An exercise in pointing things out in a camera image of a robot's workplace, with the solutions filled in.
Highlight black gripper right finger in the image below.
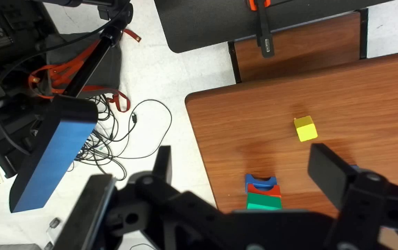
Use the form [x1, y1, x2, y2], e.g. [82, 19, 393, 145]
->
[307, 141, 362, 211]

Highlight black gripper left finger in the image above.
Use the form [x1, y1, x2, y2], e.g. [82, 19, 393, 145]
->
[153, 144, 174, 184]

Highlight green rectangular block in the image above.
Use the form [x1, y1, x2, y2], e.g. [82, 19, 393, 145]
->
[246, 193, 284, 212]

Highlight yellow cube block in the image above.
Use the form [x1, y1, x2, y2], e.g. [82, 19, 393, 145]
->
[293, 113, 321, 143]

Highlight orange rectangular block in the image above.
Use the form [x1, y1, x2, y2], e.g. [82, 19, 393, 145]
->
[246, 183, 283, 198]

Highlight blue arch block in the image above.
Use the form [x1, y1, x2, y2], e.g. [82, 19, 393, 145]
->
[244, 172, 279, 191]

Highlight dark grey bag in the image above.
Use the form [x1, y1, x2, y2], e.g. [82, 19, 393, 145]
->
[45, 31, 124, 100]

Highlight black box with blue face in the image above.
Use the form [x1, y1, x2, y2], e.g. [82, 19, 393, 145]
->
[9, 94, 100, 213]

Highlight black tripod leg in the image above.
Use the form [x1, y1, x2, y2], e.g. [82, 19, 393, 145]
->
[61, 2, 135, 100]

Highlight dark grey tabletop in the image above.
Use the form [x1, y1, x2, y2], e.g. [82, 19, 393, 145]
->
[154, 0, 394, 54]

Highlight orange and black clamp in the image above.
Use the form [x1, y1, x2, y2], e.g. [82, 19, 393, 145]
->
[247, 0, 278, 58]

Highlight black equipment case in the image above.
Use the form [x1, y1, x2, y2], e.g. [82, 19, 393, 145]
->
[0, 0, 64, 63]

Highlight tangled black cables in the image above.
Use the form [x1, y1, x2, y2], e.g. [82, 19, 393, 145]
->
[71, 91, 137, 183]

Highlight brown side table black frame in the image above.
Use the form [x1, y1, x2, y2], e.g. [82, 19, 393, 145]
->
[228, 6, 370, 84]

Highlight red orange strap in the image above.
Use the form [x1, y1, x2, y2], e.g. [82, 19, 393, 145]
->
[27, 26, 143, 115]

